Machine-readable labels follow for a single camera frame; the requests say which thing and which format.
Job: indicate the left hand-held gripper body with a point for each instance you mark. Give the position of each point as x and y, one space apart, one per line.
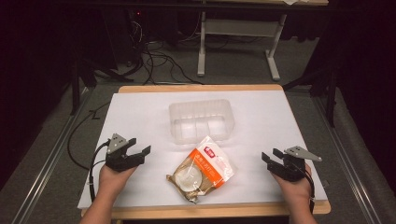
120 160

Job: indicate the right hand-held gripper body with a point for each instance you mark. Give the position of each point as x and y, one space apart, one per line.
289 169

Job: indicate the orange and white snack packet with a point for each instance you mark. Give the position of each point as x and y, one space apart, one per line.
205 168

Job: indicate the clear plastic container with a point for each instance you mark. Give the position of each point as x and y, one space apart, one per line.
200 121

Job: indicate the person's right hand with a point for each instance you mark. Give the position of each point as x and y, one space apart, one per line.
297 189

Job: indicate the person's left hand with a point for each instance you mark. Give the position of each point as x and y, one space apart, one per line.
113 182

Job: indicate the white table sheet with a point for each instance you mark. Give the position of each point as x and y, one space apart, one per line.
149 118

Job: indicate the black metal stand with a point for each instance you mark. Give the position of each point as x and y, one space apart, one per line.
330 93
75 84

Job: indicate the metal floor rail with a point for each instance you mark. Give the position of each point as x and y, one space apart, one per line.
46 168
345 155

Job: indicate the white metal desk frame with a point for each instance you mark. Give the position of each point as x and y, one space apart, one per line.
239 27

